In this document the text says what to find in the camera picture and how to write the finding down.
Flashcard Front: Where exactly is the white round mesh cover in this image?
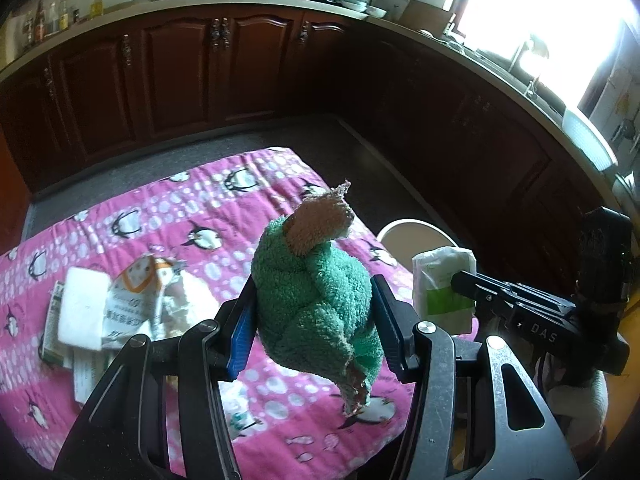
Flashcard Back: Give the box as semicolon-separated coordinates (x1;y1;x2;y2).
562;107;619;172

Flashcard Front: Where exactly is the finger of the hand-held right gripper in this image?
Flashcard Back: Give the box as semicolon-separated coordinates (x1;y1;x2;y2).
450;270;582;349

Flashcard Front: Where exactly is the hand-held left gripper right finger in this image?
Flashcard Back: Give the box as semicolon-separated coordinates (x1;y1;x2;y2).
370;274;581;480

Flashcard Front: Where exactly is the green fuzzy towel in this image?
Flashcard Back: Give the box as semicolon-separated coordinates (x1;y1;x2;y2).
250;178;387;417

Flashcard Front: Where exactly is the white sock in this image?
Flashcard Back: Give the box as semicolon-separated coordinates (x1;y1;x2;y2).
547;374;609;457

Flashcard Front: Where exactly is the white round bin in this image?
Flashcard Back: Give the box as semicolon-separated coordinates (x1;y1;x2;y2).
376;218;463;271

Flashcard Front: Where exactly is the crumpled white orange wrapper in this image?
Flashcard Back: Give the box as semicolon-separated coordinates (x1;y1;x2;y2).
102;255;177;348

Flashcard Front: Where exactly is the pink penguin print blanket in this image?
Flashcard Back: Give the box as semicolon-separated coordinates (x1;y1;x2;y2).
0;146;416;476

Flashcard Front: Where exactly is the metal faucet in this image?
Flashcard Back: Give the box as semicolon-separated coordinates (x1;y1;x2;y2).
509;35;551;97

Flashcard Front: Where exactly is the crumpled clear plastic wrap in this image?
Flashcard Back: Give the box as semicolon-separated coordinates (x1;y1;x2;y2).
165;270;222;337

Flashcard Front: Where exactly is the white tissue packet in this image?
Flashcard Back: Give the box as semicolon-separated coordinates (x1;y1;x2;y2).
411;246;477;335

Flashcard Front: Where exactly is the cardboard box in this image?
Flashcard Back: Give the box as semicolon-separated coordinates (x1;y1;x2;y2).
400;0;454;36

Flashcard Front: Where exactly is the printed paper sheet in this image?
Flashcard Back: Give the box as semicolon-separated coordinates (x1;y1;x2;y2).
72;347;110;406

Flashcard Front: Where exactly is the brown wooden kitchen cabinet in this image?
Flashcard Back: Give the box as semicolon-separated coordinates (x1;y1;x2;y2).
0;2;608;286

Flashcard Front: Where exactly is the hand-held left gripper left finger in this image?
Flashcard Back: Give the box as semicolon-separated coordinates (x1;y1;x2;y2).
52;272;261;480

